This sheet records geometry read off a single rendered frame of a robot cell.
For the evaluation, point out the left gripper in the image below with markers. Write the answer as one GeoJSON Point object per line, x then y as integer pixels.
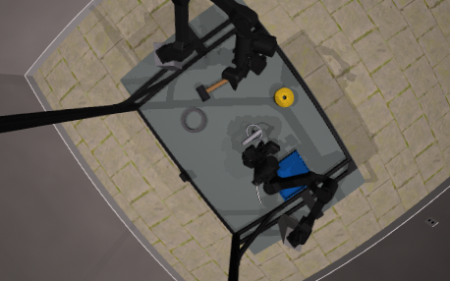
{"type": "Point", "coordinates": [234, 76]}

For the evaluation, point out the grey rounded bar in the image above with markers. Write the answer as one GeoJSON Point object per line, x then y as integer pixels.
{"type": "Point", "coordinates": [252, 136]}

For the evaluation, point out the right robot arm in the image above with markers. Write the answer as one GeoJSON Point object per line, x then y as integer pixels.
{"type": "Point", "coordinates": [273, 184]}

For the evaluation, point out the black rubber mallet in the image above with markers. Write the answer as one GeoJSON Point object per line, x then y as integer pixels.
{"type": "Point", "coordinates": [203, 93]}

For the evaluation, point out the yellow cylinder with center hole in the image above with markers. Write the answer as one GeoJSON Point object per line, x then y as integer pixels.
{"type": "Point", "coordinates": [289, 97]}

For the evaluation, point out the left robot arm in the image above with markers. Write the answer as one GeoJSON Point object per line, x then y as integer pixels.
{"type": "Point", "coordinates": [242, 17]}

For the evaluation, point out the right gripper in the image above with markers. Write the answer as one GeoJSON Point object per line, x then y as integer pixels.
{"type": "Point", "coordinates": [270, 146]}

